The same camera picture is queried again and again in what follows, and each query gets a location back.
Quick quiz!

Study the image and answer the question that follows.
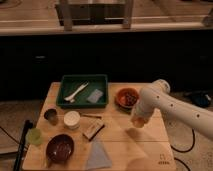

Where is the white plastic fork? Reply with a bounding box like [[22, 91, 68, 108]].
[[64, 82, 89, 102]]

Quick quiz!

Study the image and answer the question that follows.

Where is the grey sponge in tray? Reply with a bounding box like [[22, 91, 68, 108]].
[[87, 89, 103, 103]]

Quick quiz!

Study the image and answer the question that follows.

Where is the orange bowl with contents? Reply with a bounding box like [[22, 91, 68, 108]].
[[115, 88, 139, 109]]

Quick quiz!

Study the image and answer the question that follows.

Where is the green vegetable piece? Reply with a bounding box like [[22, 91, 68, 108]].
[[116, 105, 132, 114]]

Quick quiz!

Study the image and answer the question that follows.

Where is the green plastic cup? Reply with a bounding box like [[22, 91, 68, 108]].
[[26, 128, 42, 146]]

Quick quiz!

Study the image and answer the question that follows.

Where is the black stand at left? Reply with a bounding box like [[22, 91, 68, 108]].
[[13, 120, 33, 171]]

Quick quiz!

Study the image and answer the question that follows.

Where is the white paper cup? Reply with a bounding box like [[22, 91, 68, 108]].
[[64, 111, 80, 130]]

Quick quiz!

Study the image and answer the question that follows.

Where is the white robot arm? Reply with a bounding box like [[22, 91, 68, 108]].
[[131, 79, 213, 141]]

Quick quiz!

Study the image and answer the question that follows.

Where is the thin brown stick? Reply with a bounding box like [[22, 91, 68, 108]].
[[80, 114, 102, 119]]

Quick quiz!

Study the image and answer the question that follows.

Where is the brown rectangular block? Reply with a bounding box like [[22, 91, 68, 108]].
[[83, 119, 105, 141]]

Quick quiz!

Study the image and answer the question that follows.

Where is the dark metal cup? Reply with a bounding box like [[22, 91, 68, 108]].
[[44, 108, 58, 125]]

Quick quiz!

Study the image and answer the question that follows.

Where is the small yellow-red apple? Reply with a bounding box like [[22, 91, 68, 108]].
[[133, 119, 145, 128]]

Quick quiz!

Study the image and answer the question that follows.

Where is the black cable on floor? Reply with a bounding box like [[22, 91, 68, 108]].
[[171, 129, 196, 171]]

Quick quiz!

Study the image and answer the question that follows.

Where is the grey folded cloth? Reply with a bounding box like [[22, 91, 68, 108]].
[[85, 140, 112, 170]]

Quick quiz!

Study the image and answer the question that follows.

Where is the dark red bowl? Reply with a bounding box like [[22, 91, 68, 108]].
[[46, 134, 74, 164]]

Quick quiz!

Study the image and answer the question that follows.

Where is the wooden chair frame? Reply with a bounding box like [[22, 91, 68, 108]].
[[55, 0, 134, 31]]

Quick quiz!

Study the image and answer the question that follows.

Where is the green plastic tray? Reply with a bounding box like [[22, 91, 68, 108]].
[[56, 74, 108, 109]]

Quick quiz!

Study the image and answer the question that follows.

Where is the dark blue object on floor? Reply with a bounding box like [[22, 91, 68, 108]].
[[190, 92, 211, 108]]

